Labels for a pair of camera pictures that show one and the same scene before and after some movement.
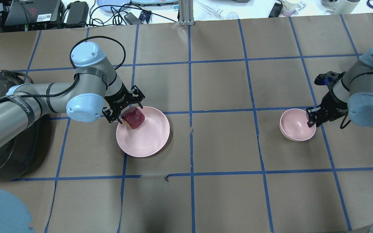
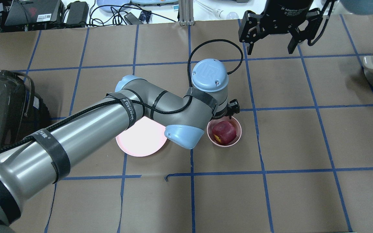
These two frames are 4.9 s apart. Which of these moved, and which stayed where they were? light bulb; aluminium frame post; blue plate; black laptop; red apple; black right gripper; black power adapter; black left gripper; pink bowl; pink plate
Moved: black left gripper; pink bowl; black right gripper; red apple
Stayed: light bulb; aluminium frame post; blue plate; black power adapter; black laptop; pink plate
